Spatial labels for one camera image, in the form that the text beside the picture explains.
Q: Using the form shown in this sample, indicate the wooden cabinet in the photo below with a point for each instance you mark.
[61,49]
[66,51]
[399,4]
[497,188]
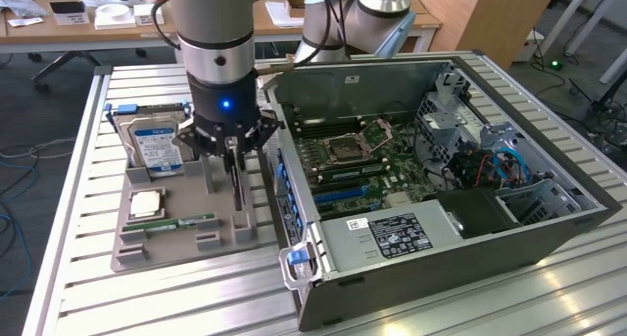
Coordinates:
[496,20]

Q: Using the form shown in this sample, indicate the white paper stack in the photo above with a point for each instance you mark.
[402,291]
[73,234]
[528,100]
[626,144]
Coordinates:
[281,15]

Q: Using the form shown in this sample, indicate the graphics card with metal bracket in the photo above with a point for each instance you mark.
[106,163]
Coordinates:
[238,189]

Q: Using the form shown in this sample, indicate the open socket cover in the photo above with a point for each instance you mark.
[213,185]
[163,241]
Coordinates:
[371,126]

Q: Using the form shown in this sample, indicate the white socket box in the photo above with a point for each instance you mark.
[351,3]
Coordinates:
[532,50]

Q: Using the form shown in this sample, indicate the silver chip heatsink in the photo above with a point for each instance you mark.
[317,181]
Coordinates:
[399,200]

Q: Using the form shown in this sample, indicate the hard disk in blue caddy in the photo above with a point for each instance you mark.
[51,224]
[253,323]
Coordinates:
[147,145]

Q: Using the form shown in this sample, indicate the wooden desk white legs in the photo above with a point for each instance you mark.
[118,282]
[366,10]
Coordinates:
[49,35]
[429,20]

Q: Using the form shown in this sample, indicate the perforated metal bracket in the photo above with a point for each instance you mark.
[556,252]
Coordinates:
[540,200]

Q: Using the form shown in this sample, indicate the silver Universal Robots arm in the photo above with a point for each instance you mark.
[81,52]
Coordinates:
[215,20]

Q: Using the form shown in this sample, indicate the clear plastic bag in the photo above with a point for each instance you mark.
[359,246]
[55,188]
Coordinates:
[15,0]

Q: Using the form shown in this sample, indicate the open dark grey PC case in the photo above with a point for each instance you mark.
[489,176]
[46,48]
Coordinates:
[441,277]

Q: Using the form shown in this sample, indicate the black and white box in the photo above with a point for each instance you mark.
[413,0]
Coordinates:
[69,7]

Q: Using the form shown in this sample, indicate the CPU socket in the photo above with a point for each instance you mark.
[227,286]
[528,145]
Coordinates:
[346,149]

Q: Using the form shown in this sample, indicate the silver metal disk bay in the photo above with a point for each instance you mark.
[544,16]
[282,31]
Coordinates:
[443,125]

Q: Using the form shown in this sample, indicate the white tape roll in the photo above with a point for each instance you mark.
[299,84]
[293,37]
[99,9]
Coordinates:
[105,11]

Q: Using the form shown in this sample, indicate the silver CPU chip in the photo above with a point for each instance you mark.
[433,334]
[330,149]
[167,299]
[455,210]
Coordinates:
[146,205]

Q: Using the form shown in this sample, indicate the blue case latch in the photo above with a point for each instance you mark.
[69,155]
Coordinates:
[297,258]

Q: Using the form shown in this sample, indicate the green RAM stick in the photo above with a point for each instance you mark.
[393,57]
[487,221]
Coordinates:
[167,224]

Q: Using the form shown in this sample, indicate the black intrusion switch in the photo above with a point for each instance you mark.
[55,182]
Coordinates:
[281,125]

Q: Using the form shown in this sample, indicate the black RAM slot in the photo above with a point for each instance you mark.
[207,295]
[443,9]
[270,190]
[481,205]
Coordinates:
[329,122]
[330,126]
[330,130]
[331,134]

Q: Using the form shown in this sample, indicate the green indicator light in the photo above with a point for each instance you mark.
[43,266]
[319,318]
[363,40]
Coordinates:
[556,63]

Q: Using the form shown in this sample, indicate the long expansion slot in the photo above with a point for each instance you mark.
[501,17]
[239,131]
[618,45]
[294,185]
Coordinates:
[343,194]

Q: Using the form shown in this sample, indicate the flat white box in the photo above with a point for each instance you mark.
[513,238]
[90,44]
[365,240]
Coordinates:
[115,24]

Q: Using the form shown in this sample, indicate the small white box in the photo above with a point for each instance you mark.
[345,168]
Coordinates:
[147,11]

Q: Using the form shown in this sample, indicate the grey power supply unit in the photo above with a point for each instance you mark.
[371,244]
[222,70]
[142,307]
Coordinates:
[343,248]

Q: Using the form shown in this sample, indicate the black chair base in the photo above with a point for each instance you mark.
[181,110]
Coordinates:
[54,65]

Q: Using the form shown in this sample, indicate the white paper label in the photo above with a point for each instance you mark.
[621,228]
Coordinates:
[25,22]

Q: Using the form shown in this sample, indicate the grey parts rack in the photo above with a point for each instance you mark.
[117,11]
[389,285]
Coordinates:
[197,211]

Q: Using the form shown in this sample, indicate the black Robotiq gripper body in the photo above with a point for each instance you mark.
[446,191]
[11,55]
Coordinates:
[226,97]

